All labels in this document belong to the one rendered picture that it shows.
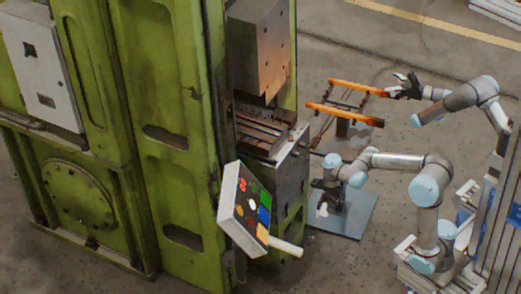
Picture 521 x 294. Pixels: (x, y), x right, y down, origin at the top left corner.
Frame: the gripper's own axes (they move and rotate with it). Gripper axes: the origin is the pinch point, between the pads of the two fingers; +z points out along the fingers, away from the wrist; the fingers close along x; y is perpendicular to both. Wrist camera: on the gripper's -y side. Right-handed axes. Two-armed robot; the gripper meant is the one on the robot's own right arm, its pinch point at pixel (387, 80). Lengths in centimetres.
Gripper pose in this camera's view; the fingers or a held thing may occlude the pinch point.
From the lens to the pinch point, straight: 406.2
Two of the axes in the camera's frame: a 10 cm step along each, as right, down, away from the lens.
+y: 0.4, 7.2, 6.9
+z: -9.1, -2.5, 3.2
